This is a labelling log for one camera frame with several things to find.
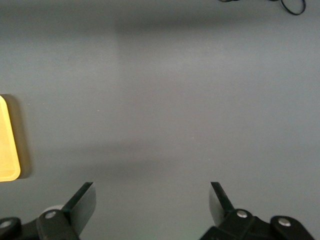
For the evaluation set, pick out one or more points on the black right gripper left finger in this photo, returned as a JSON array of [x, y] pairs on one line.
[[55, 225]]

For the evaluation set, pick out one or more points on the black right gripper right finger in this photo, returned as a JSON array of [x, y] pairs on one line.
[[240, 225]]

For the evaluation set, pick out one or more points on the yellow rectangular tray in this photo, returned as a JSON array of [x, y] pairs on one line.
[[7, 145]]

